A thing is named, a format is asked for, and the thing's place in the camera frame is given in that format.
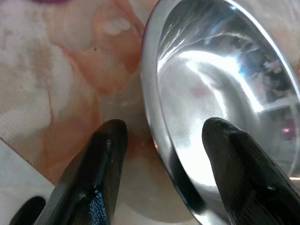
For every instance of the purple object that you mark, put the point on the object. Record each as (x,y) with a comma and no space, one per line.
(50,1)

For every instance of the shiny stainless steel bowl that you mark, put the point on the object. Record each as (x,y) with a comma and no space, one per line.
(211,77)

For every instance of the pink floral placemat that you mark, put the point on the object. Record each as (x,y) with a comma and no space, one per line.
(70,77)

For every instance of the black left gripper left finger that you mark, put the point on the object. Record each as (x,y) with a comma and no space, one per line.
(93,168)

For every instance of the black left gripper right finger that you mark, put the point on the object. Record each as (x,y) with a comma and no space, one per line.
(239,178)

